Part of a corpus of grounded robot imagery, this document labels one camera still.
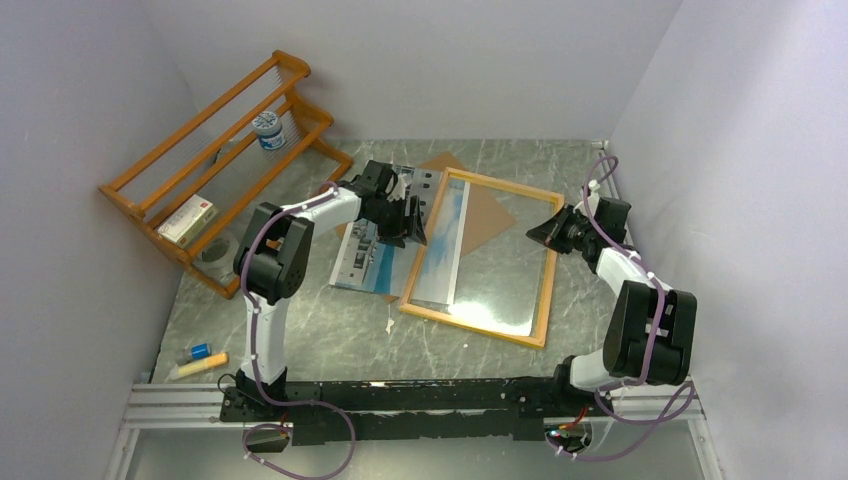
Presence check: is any brown cardboard backing board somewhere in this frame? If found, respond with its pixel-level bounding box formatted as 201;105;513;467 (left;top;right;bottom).
337;152;515;302

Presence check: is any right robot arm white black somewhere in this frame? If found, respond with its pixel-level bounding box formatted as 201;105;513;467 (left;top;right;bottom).
526;197;697;415

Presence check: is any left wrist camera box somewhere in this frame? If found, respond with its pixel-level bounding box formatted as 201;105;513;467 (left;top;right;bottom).
387;165;416;202

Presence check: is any building and sky photo print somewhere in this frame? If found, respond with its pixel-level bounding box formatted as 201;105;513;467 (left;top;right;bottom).
329;165;471;305

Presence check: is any white blue lidded jar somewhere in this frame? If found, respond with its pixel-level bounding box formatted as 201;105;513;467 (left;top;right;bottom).
251;111;286;151

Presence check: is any clear acrylic sheet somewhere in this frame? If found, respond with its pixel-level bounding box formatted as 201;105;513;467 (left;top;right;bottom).
411;188;554;336

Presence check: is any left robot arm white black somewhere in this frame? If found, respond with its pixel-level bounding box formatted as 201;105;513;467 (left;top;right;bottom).
233;161;427;420

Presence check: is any white red cardboard box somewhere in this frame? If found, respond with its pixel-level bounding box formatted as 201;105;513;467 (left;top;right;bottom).
157;195;218;248

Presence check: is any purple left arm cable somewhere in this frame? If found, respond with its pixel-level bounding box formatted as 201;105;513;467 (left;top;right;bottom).
238;180;358;480

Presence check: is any blue capped small tube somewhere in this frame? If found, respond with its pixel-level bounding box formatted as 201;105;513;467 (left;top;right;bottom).
175;343;211;366

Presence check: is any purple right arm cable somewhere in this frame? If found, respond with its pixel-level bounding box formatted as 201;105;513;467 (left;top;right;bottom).
546;155;695;463

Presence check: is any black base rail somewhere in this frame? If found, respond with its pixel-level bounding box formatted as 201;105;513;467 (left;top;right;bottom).
219;374;602;446

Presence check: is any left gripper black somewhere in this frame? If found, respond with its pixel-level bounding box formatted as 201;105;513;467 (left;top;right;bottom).
367;196;427;249

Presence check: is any orange wooden shelf rack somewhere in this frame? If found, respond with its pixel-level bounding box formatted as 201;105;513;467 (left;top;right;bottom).
98;50;353;299

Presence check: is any yellow glue stick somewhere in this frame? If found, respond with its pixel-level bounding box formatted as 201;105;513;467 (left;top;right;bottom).
167;352;229;380

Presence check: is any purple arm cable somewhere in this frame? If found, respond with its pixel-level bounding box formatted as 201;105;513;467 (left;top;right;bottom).
546;155;695;463
238;180;358;480

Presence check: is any yellow wooden picture frame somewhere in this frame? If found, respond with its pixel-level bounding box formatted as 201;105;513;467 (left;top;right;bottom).
398;167;565;349

